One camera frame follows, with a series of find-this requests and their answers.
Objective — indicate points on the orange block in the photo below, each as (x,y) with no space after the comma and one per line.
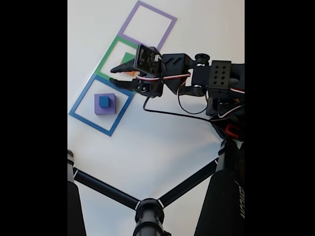
(130,73)

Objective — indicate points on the black camera tripod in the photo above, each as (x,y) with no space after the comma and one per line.
(147,209)

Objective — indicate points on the blue square frame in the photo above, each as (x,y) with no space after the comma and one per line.
(98,125)

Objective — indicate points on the black red table clamp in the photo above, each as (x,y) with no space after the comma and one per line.
(232,130)

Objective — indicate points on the small blue cube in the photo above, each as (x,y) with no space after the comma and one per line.
(104,102)

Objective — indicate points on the green square frame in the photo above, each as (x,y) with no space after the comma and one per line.
(104,55)

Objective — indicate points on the purple block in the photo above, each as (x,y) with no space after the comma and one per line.
(113,108)

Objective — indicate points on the purple square frame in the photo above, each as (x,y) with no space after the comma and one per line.
(167,27)

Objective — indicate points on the green block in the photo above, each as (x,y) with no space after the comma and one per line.
(128,57)

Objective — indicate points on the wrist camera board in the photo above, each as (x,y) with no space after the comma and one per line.
(148,60)

